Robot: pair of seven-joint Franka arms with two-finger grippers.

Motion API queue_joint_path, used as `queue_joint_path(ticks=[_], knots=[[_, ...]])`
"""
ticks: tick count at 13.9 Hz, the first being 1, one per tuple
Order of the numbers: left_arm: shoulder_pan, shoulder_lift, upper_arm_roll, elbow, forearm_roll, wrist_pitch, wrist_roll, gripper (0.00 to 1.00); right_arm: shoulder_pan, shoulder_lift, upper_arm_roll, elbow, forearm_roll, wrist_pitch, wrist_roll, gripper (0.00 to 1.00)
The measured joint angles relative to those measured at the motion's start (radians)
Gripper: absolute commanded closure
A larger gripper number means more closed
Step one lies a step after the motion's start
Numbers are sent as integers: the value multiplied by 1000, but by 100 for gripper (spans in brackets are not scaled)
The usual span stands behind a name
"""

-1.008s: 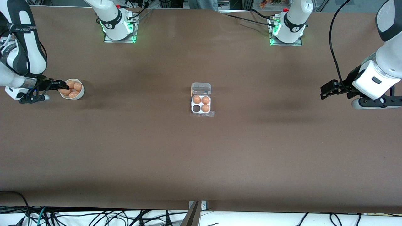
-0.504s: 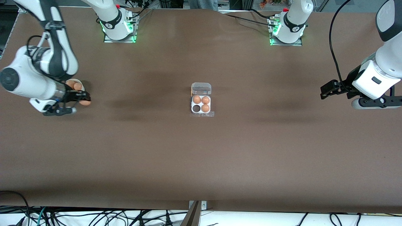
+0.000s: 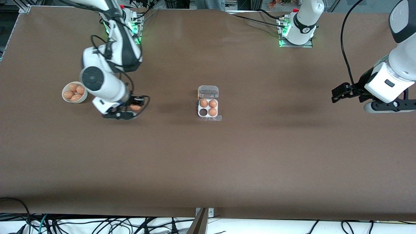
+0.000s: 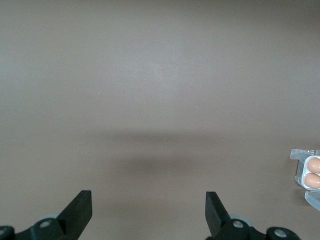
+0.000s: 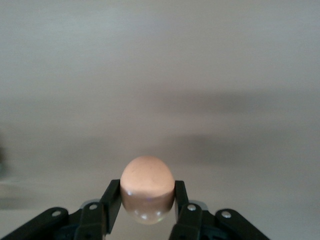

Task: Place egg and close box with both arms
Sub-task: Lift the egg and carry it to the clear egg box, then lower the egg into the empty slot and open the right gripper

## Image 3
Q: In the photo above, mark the colourful flower decoration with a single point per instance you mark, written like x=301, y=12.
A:
x=279, y=3

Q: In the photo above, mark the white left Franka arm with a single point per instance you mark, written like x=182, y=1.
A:
x=403, y=61

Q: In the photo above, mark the white round bowl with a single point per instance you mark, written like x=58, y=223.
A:
x=84, y=99

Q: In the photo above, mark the small metal bracket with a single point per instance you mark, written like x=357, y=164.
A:
x=211, y=213

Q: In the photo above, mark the clear plastic egg box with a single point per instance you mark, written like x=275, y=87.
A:
x=208, y=91

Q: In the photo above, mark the person in blue jeans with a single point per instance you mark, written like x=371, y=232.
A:
x=209, y=4

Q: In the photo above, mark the brown egg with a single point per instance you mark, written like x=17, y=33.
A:
x=73, y=87
x=212, y=112
x=213, y=103
x=80, y=90
x=76, y=97
x=203, y=103
x=135, y=107
x=68, y=94

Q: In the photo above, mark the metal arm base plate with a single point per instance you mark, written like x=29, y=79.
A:
x=139, y=24
x=297, y=45

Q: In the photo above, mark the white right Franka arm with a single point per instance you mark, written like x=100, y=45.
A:
x=107, y=87

